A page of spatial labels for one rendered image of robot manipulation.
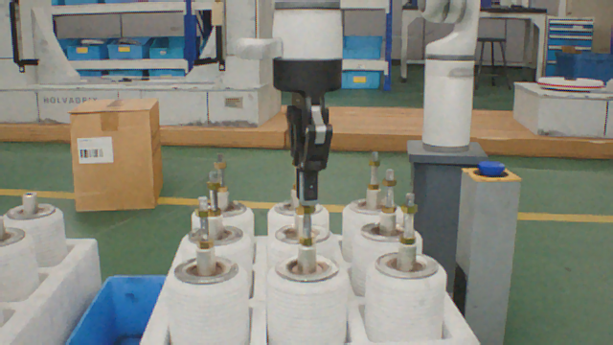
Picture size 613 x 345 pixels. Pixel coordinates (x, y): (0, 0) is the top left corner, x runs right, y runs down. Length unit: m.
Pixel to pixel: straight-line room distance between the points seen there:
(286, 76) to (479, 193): 0.39
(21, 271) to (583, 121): 2.36
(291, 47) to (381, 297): 0.30
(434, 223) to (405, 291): 0.48
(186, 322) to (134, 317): 0.39
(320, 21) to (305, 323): 0.33
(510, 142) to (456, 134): 1.50
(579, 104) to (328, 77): 2.19
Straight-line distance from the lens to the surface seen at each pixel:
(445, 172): 1.11
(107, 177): 1.80
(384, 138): 2.56
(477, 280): 0.93
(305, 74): 0.60
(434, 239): 1.15
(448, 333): 0.73
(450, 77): 1.10
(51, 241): 0.96
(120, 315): 1.06
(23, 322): 0.79
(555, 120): 2.71
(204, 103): 2.75
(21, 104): 3.19
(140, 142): 1.76
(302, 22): 0.60
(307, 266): 0.68
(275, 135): 2.61
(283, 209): 0.90
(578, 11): 7.01
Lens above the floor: 0.52
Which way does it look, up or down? 14 degrees down
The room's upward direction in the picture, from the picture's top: straight up
